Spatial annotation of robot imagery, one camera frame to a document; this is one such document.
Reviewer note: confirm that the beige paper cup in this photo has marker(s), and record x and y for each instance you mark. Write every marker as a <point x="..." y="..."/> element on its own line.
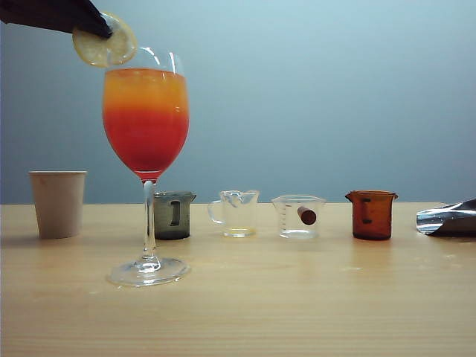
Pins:
<point x="59" y="208"/>

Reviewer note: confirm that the grey tinted measuring cup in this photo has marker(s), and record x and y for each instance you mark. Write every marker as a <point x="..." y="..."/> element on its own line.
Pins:
<point x="163" y="219"/>

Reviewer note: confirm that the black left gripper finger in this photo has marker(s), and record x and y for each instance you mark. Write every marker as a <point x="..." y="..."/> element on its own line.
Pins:
<point x="56" y="15"/>

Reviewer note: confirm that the amber measuring cup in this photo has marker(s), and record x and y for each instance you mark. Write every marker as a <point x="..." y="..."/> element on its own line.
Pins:
<point x="377" y="219"/>

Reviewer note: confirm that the shiny metal scoop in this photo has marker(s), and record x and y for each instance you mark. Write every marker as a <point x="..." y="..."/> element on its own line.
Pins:
<point x="450" y="219"/>

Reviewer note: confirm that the wine glass with orange-red drink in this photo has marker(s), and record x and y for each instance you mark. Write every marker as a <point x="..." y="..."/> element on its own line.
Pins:
<point x="145" y="122"/>

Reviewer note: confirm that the yellow lemon slice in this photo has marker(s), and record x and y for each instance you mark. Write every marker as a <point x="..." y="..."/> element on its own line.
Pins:
<point x="113" y="52"/>

